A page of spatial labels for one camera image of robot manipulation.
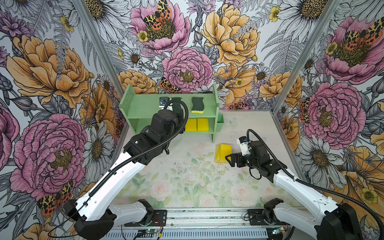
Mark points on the small yellow sponge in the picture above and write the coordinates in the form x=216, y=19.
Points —
x=191, y=125

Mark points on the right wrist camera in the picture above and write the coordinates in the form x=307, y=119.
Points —
x=244, y=145

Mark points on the large yellow sponge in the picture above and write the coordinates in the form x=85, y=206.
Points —
x=222, y=151

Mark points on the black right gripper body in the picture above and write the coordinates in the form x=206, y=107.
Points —
x=247, y=160

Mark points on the dark green scrub sponge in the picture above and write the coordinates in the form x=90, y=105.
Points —
x=198, y=106

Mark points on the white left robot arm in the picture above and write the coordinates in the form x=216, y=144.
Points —
x=93, y=213

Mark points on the green circuit board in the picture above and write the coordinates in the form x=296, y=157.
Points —
x=147, y=232

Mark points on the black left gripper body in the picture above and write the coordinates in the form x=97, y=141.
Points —
x=178, y=129

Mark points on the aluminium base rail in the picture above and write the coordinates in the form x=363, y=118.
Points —
x=204, y=224

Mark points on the green metal shelf unit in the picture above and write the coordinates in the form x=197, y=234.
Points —
x=138, y=110

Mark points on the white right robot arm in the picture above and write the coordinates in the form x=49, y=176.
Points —
x=324, y=219

